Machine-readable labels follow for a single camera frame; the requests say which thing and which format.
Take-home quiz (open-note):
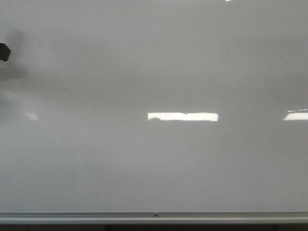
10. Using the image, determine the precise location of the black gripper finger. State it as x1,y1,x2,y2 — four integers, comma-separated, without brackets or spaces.
0,43,11,62

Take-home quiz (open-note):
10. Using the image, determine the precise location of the white whiteboard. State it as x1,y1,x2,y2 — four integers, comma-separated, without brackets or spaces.
0,0,308,213

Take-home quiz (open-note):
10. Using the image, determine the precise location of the aluminium whiteboard tray rail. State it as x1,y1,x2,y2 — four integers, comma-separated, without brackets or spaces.
0,212,308,225

